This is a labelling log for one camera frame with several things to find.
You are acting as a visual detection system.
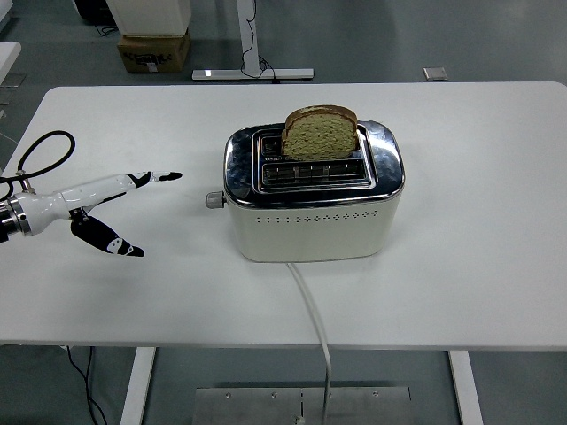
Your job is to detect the black cable on desk leg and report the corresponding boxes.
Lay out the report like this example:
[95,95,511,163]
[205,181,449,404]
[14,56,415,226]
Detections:
[240,0,283,84]

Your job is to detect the white table leg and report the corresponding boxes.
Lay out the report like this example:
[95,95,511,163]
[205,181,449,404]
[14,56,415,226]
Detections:
[120,346,157,425]
[447,350,486,425]

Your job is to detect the white side table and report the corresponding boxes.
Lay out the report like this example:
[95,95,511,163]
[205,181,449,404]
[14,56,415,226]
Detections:
[0,42,23,87]

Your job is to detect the white power cable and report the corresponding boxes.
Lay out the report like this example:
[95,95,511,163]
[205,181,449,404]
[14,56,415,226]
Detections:
[286,261,333,425]

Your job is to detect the thin black cable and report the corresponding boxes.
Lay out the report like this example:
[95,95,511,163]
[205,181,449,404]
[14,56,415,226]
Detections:
[86,346,101,425]
[66,345,110,425]

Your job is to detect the cream and chrome toaster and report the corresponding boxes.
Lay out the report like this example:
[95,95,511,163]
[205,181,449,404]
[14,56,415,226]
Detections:
[205,119,405,263]

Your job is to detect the white box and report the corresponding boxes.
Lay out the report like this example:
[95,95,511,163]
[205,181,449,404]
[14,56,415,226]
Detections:
[105,0,193,37]

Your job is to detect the brown cardboard box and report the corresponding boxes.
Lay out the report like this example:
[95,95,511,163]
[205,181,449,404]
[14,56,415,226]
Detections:
[116,28,191,73]

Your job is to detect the white T-shaped desk leg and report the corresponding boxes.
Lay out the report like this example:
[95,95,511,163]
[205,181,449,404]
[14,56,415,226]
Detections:
[191,0,315,82]

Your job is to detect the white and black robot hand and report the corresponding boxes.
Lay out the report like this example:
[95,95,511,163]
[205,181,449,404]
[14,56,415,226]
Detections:
[17,170,183,259]

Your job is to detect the black equipment case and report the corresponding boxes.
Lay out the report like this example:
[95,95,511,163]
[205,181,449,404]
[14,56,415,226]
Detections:
[72,0,117,26]

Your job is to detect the brown bread slice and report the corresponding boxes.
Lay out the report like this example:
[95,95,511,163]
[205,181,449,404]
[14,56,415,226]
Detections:
[281,104,359,162]

